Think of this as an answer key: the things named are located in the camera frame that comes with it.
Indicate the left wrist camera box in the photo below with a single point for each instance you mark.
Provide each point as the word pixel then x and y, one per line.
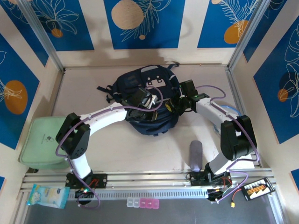
pixel 150 100

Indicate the wet wipes packet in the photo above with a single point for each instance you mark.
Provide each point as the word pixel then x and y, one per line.
pixel 49 195

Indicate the black orange charger board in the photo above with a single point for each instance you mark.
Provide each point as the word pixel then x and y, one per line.
pixel 258 189

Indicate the pink white pill organizer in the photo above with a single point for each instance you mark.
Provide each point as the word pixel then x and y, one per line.
pixel 143 203

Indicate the aluminium rail frame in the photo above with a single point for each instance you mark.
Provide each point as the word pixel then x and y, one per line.
pixel 144 179

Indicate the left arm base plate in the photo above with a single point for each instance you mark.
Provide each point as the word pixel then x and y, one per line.
pixel 100 180

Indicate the navy blue backpack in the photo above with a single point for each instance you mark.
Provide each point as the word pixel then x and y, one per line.
pixel 130 81

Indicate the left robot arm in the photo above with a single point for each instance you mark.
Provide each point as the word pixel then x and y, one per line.
pixel 74 137

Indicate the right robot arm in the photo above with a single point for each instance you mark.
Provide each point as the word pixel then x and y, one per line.
pixel 236 137

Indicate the aluminium frame post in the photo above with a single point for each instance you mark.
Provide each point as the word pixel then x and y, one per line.
pixel 39 32
pixel 247 35

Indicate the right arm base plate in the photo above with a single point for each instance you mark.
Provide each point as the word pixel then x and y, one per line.
pixel 196 179

